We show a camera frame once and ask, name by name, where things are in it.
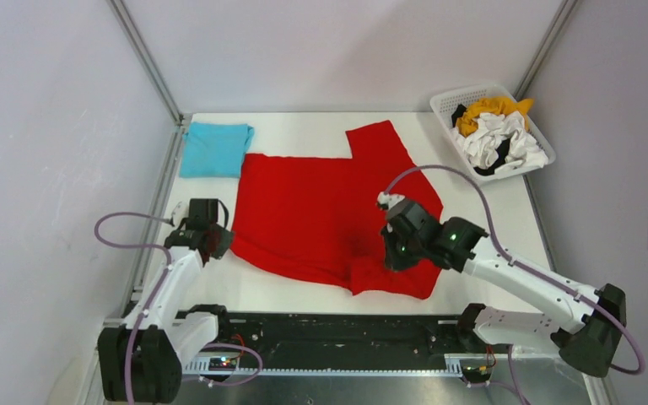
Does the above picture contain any red t-shirt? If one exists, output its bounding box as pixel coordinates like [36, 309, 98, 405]
[231, 121, 443, 300]

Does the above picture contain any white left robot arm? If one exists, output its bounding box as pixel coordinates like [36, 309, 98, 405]
[97, 198, 234, 404]

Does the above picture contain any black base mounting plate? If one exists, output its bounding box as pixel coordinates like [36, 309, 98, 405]
[215, 312, 507, 366]

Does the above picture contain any left aluminium corner post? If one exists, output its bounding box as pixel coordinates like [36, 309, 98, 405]
[107, 0, 183, 126]

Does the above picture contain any right small circuit board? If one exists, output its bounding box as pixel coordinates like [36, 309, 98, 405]
[462, 365, 494, 386]

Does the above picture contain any small circuit board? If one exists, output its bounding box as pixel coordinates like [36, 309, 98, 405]
[208, 357, 239, 372]
[462, 365, 494, 386]

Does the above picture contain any aluminium corner post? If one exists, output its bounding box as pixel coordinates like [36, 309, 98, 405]
[514, 0, 580, 99]
[107, 0, 183, 126]

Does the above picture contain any left small circuit board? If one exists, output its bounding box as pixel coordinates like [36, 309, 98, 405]
[208, 357, 239, 372]

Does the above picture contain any folded light blue t-shirt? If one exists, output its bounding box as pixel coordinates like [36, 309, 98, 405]
[179, 122, 255, 179]

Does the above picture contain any white perforated plastic basket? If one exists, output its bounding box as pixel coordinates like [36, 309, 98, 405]
[429, 84, 557, 184]

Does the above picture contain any aluminium frame rail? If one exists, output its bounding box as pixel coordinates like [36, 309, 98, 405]
[182, 356, 462, 378]

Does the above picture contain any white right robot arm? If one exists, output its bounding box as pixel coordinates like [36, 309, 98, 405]
[377, 192, 626, 378]

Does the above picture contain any right aluminium corner post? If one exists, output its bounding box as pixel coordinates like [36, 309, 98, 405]
[514, 0, 580, 99]

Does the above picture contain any yellow crumpled t-shirt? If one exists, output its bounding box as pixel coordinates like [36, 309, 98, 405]
[453, 96, 535, 138]

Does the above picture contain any black crumpled garment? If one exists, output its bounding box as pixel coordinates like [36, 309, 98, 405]
[451, 104, 510, 176]

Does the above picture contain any white crumpled t-shirt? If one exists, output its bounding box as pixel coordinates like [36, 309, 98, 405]
[452, 111, 550, 176]

